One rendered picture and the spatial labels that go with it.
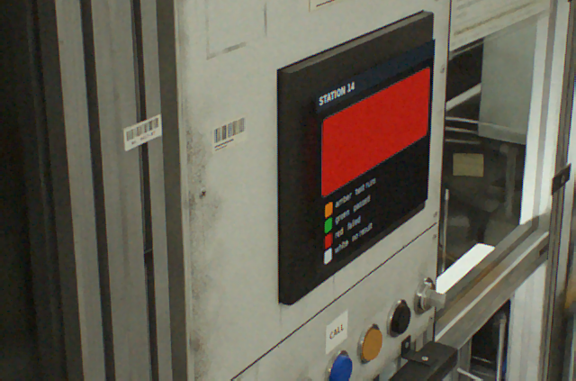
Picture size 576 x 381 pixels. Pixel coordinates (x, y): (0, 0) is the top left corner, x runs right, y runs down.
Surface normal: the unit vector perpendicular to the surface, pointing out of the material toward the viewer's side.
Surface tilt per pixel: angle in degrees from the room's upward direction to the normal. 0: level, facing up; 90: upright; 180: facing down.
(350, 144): 90
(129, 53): 90
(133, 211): 90
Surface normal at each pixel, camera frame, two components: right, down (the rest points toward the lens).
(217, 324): 0.84, 0.18
